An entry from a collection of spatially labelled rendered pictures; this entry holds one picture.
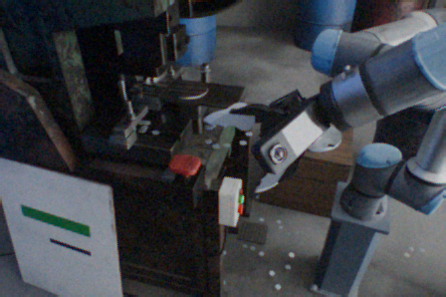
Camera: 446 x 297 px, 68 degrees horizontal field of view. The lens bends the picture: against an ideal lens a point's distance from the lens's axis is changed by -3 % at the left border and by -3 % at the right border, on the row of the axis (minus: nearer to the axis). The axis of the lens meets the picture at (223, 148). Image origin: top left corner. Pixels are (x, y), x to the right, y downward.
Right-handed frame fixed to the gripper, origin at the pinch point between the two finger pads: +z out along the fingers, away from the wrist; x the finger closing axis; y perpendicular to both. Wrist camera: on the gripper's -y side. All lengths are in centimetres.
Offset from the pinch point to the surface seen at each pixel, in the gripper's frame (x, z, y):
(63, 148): 19, 64, 18
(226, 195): -17.6, 25.7, 22.6
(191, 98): 8, 30, 41
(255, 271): -68, 60, 46
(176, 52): 22, 25, 41
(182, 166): -2.0, 23.2, 13.7
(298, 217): -73, 52, 84
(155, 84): 18, 43, 46
